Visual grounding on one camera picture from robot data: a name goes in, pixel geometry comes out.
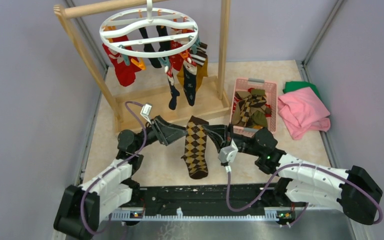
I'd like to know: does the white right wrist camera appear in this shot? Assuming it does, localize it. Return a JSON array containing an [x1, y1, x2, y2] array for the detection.
[[218, 139, 239, 166]]

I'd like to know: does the mustard sock striped cuff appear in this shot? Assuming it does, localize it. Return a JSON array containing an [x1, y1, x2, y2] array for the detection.
[[189, 42, 208, 67]]

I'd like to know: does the green folded cloth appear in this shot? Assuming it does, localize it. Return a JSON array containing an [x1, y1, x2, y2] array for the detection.
[[282, 81, 321, 99]]

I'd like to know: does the navy blue sock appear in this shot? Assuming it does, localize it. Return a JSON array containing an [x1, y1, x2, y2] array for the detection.
[[164, 65, 180, 111]]

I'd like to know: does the pink perforated plastic basket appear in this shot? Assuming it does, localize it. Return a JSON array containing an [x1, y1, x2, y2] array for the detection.
[[230, 78, 277, 137]]

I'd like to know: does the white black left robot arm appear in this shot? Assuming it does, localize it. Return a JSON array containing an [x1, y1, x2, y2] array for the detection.
[[53, 115, 187, 240]]

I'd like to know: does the argyle patterned sock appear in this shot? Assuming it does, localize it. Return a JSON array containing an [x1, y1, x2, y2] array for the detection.
[[239, 96, 251, 128], [182, 116, 209, 180]]

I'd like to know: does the black hanging sock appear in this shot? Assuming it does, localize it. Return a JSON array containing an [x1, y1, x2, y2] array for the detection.
[[139, 25, 171, 69]]

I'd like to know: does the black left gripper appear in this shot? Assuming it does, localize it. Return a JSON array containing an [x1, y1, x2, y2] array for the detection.
[[133, 115, 187, 152]]

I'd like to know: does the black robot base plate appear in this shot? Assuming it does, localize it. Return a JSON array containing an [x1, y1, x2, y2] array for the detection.
[[119, 183, 306, 218]]

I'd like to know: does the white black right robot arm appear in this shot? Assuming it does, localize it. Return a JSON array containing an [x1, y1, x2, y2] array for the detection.
[[203, 124, 384, 225]]

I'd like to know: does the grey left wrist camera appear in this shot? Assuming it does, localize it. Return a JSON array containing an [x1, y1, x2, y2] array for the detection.
[[140, 103, 153, 124]]

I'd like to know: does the pink folded cloth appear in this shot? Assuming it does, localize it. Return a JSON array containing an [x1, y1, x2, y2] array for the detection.
[[277, 87, 331, 140]]

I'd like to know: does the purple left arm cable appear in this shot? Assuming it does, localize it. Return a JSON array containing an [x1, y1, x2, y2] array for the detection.
[[79, 100, 148, 237]]

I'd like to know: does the white round clip hanger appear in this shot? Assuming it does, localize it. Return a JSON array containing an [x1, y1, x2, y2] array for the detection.
[[99, 0, 199, 59]]

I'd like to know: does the wooden hanger stand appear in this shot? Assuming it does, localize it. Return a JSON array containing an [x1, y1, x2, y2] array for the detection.
[[53, 0, 230, 134]]

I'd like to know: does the red bear sock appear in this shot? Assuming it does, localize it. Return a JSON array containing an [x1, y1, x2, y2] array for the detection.
[[102, 43, 142, 87]]

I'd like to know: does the navy sock red cuff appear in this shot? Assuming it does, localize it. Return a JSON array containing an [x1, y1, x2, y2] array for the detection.
[[183, 61, 198, 106]]

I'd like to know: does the green striped sock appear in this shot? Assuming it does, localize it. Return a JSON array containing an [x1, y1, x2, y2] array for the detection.
[[248, 88, 272, 129]]

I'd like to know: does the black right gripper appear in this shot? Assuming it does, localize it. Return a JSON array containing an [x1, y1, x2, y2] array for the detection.
[[201, 122, 262, 157]]

